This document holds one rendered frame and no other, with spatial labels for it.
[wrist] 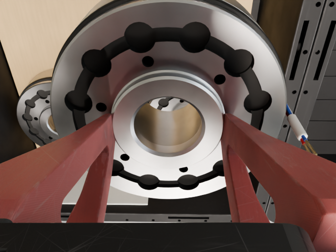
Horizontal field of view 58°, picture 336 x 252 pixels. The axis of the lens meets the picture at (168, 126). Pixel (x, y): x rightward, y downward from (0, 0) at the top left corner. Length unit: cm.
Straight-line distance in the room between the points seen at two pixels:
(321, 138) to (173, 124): 31
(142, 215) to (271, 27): 23
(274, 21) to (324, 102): 15
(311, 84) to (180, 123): 14
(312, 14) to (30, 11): 26
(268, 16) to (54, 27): 21
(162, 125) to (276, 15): 16
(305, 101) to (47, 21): 26
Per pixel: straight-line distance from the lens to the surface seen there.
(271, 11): 30
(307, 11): 24
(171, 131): 15
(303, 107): 27
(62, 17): 34
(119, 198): 36
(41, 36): 36
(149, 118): 15
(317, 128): 43
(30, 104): 37
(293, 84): 26
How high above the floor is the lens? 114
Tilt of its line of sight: 54 degrees down
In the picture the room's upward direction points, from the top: 178 degrees counter-clockwise
